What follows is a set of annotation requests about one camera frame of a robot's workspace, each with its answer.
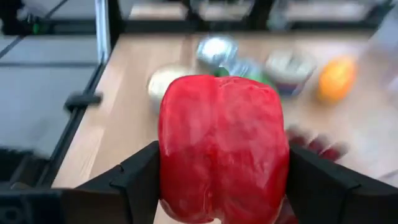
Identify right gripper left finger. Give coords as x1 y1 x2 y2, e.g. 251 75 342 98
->
62 140 161 224

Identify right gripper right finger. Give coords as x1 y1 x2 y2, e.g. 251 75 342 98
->
285 144 398 224

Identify dark red grape bunch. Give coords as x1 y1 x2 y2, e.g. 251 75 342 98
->
285 125 349 162

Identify red bell pepper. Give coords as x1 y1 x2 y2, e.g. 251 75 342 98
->
157 66 290 224

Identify tall can blue pink label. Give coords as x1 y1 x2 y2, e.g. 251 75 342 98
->
147 64 193 104

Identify orange fruit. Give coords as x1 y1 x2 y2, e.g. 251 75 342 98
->
316 55 358 104

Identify gold can green label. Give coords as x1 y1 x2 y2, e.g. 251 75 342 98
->
264 49 317 98

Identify silver lid food can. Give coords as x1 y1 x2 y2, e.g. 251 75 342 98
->
196 35 239 68
229 58 262 78

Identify black table edge clip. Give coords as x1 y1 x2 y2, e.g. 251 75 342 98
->
63 91 104 112

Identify silver aluminium extrusion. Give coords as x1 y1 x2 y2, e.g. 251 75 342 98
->
94 0 113 65

